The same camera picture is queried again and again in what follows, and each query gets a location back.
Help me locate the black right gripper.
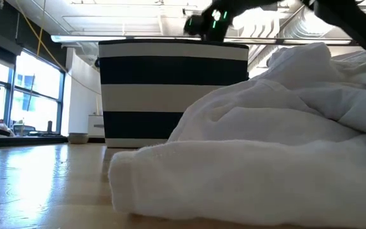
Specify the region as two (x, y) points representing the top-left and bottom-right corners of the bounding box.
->
(182, 6), (235, 43)

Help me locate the navy white striped fabric basket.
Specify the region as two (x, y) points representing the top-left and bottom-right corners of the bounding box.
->
(95, 38), (250, 149)

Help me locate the white textured shirt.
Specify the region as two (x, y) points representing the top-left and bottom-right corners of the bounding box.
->
(107, 41), (366, 229)

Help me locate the long ceiling light strip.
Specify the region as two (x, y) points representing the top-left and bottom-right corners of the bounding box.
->
(50, 34), (353, 46)

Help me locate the yellow hanging cable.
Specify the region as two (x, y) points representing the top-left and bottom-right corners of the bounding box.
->
(14, 0), (102, 97)

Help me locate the white cabinet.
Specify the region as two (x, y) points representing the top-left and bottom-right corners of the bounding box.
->
(87, 114), (105, 139)

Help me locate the small round metal tin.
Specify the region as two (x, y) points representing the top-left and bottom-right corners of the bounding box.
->
(67, 132), (90, 145)

